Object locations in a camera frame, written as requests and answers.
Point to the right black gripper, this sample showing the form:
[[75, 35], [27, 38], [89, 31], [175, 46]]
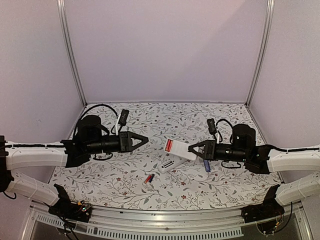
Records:
[[203, 143]]

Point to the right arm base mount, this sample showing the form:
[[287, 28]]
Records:
[[269, 208]]

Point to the front aluminium rail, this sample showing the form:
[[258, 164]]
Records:
[[126, 224]]

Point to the blue battery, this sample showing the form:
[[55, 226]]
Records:
[[151, 178]]

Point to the aluminium frame post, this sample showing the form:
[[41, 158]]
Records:
[[262, 51], [61, 6]]

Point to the right aluminium frame post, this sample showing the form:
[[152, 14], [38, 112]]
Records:
[[262, 51]]

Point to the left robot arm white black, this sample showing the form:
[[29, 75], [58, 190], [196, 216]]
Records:
[[14, 156]]

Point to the left aluminium frame post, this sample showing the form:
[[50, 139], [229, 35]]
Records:
[[61, 6]]

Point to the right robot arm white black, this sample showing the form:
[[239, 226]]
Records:
[[266, 159]]

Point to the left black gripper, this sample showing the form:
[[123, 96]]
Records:
[[144, 139]]

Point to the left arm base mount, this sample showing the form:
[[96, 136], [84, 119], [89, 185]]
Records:
[[66, 209]]

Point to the floral patterned table mat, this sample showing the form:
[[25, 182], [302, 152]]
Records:
[[119, 182]]

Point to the red blue screwdriver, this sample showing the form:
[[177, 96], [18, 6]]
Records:
[[207, 166]]

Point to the small white remote control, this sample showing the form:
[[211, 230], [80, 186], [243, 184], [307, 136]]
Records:
[[171, 165]]

